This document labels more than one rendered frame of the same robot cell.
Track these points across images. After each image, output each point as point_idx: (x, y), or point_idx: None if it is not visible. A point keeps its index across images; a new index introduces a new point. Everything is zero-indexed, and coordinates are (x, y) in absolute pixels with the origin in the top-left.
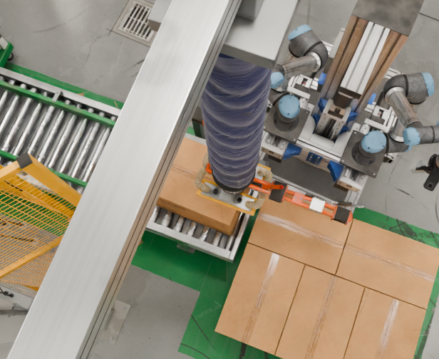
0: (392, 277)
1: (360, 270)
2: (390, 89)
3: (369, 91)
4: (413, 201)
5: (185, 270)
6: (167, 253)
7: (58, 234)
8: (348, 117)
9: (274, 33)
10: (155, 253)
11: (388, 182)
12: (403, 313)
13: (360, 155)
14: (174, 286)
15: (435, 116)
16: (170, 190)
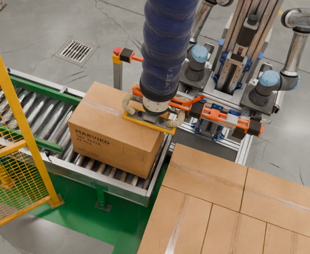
0: (288, 213)
1: (260, 208)
2: (289, 11)
3: (266, 28)
4: (283, 172)
5: (101, 226)
6: (86, 212)
7: None
8: (245, 64)
9: None
10: (74, 212)
11: (261, 159)
12: (304, 245)
13: (258, 94)
14: (90, 241)
15: (287, 116)
16: (97, 124)
